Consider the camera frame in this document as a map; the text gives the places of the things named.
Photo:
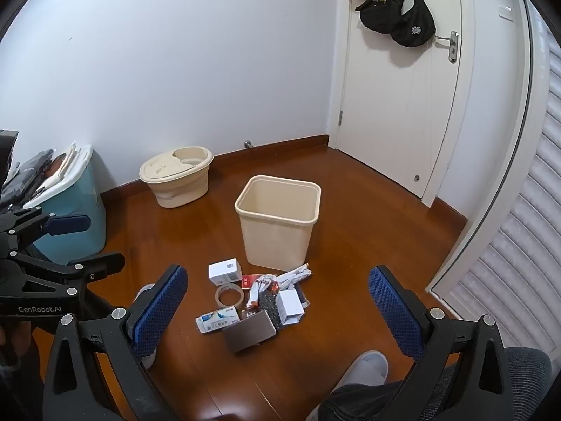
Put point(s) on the silver door handle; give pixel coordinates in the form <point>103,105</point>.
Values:
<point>453,43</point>

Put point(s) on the beige square trash bin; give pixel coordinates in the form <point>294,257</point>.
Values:
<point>277,217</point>

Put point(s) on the clothes in teal bin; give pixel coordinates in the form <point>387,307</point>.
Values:
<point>41,172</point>

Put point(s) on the white small carton box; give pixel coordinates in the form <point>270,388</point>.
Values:
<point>289,307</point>

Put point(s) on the clear packing tape roll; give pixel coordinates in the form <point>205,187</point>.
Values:
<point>229,295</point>

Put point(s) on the grey right slipper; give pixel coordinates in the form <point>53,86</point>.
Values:
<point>360,394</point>

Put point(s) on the grey left slipper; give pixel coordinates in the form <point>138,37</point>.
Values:
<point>146,334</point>

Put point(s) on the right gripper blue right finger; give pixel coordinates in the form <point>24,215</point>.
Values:
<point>401,310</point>

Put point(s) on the dark wood sample board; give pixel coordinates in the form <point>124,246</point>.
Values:
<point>249,332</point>

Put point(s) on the grey slipper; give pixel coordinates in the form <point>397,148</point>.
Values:
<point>146,334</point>
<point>360,394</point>

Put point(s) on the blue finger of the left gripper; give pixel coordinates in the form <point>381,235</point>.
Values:
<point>142,301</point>
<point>56,226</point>

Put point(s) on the white blue medicine box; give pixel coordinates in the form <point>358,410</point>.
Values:
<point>217,320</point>

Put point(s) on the red Nanjing cigarette pack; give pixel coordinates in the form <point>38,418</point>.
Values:
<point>248,280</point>

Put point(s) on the teal storage bin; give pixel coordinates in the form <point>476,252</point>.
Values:
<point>72,197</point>

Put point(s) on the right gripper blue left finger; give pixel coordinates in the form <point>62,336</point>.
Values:
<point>171,286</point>

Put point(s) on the beige oval lidded bucket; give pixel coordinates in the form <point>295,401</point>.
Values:
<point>178,177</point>

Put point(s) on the black bag on door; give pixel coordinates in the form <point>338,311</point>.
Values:
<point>409,29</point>

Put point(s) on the white louvered closet door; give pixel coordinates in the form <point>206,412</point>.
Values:
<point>507,265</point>

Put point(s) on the white room door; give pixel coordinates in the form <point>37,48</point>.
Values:
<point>402,109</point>

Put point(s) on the white box with QR code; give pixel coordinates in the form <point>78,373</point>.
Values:
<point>224,272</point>

